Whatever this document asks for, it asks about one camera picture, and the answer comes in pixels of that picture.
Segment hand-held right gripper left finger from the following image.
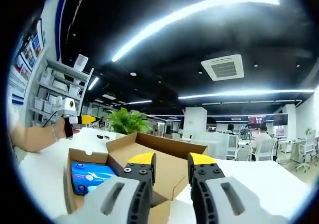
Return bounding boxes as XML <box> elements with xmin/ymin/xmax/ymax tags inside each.
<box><xmin>53</xmin><ymin>152</ymin><xmax>157</xmax><ymax>224</ymax></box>

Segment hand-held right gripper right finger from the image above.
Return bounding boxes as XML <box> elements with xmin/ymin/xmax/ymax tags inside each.
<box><xmin>187</xmin><ymin>152</ymin><xmax>290</xmax><ymax>224</ymax></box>

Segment blue soft tissue packet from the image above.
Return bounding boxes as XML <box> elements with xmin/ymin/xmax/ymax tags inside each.
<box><xmin>71</xmin><ymin>162</ymin><xmax>118</xmax><ymax>196</ymax></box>

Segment brown cardboard shoe box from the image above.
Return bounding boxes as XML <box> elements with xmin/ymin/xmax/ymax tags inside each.
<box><xmin>63</xmin><ymin>131</ymin><xmax>209</xmax><ymax>224</ymax></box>

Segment person's left hand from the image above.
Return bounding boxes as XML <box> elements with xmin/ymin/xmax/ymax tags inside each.
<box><xmin>54</xmin><ymin>118</ymin><xmax>67</xmax><ymax>141</ymax></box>

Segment grey storage shelf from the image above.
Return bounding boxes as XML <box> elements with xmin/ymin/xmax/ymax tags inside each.
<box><xmin>27</xmin><ymin>58</ymin><xmax>95</xmax><ymax>127</ymax></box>

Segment stack of white storage bins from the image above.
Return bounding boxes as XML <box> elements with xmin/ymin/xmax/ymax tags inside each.
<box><xmin>33</xmin><ymin>67</ymin><xmax>82</xmax><ymax>115</ymax></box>

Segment green leafy plant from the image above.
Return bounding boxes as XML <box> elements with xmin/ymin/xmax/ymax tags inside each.
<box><xmin>106</xmin><ymin>107</ymin><xmax>153</xmax><ymax>136</ymax></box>

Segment white carton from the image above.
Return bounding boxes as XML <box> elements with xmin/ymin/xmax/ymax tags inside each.
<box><xmin>73</xmin><ymin>54</ymin><xmax>89</xmax><ymax>72</ymax></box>

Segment person in dotted white shirt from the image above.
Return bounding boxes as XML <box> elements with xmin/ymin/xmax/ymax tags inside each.
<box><xmin>7</xmin><ymin>104</ymin><xmax>22</xmax><ymax>147</ymax></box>

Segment row of white office chairs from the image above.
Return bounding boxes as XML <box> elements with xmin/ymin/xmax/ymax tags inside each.
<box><xmin>224</xmin><ymin>129</ymin><xmax>319</xmax><ymax>172</ymax></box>

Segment long ceiling light strip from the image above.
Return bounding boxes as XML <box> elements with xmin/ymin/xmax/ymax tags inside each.
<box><xmin>111</xmin><ymin>0</ymin><xmax>280</xmax><ymax>62</ymax></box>
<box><xmin>178</xmin><ymin>89</ymin><xmax>315</xmax><ymax>100</ymax></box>

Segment ceiling air conditioner vent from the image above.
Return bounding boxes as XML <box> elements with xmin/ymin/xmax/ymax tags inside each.
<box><xmin>200</xmin><ymin>54</ymin><xmax>245</xmax><ymax>82</ymax></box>

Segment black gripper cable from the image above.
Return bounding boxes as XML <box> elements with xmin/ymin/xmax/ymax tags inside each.
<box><xmin>41</xmin><ymin>109</ymin><xmax>60</xmax><ymax>129</ymax></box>

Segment silver bracelet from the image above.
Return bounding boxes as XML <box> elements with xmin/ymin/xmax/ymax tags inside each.
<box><xmin>51</xmin><ymin>124</ymin><xmax>60</xmax><ymax>142</ymax></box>

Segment wall poster with photos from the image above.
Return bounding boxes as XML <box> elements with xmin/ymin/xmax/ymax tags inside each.
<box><xmin>11</xmin><ymin>17</ymin><xmax>47</xmax><ymax>100</ymax></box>

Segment red wall screen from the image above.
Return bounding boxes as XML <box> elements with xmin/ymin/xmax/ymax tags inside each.
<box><xmin>248</xmin><ymin>116</ymin><xmax>265</xmax><ymax>125</ymax></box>

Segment black wall monitor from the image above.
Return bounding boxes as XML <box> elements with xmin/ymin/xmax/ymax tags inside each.
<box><xmin>273</xmin><ymin>113</ymin><xmax>289</xmax><ymax>125</ymax></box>

